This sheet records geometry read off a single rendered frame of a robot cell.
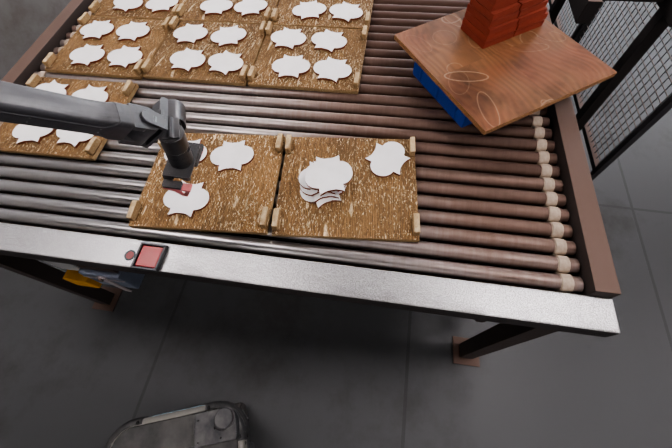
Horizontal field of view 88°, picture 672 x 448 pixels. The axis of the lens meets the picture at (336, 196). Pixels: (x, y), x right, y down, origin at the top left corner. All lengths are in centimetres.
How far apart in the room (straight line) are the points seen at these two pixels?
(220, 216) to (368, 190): 44
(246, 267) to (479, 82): 89
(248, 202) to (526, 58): 100
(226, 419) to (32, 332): 127
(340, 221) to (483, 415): 121
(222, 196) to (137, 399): 124
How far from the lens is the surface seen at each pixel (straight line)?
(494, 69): 128
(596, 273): 109
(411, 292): 95
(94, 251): 122
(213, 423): 163
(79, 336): 231
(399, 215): 100
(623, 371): 219
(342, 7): 167
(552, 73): 134
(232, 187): 110
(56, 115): 76
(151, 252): 111
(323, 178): 101
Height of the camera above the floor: 182
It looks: 60 degrees down
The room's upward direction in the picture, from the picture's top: 5 degrees counter-clockwise
